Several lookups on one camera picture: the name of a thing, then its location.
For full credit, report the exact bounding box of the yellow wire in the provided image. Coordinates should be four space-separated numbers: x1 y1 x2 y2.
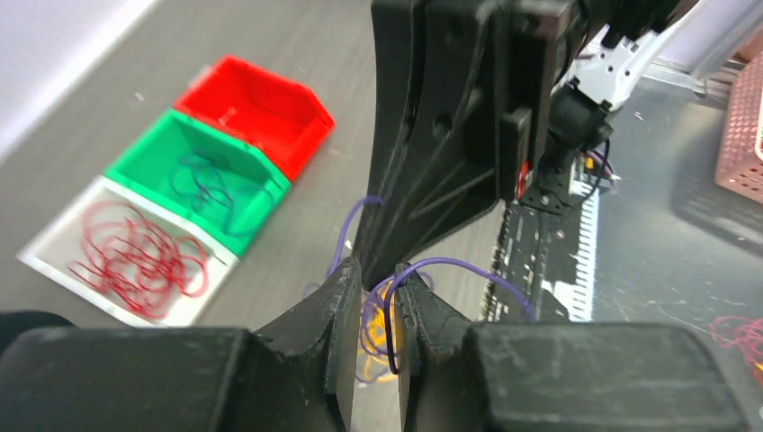
364 280 407 384

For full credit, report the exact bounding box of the pink perforated basket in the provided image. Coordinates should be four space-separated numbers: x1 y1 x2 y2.
714 55 762 203

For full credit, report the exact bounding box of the red wire pile outside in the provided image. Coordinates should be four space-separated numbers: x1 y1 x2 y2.
709 314 763 389

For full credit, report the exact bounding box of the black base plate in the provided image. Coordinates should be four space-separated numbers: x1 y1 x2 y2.
490 191 601 322

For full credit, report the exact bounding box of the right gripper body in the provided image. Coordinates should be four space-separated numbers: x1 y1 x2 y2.
499 1 597 200

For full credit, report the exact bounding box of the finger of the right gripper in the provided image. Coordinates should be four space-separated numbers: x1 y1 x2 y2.
355 1 501 287

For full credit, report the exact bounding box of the red wire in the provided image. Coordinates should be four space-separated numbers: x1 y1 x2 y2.
67 200 211 320

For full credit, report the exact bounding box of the white plastic bin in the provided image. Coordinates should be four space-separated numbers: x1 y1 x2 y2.
17 175 238 328

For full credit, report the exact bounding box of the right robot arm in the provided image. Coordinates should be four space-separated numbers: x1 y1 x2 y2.
354 1 695 288

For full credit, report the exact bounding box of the red plastic bin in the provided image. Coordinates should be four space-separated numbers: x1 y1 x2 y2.
174 55 335 182

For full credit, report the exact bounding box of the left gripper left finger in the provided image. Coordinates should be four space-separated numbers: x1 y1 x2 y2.
1 257 362 431

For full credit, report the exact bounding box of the green plastic bin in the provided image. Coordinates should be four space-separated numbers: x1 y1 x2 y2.
104 109 292 257

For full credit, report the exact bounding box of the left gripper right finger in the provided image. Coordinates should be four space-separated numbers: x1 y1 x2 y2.
394 264 750 431

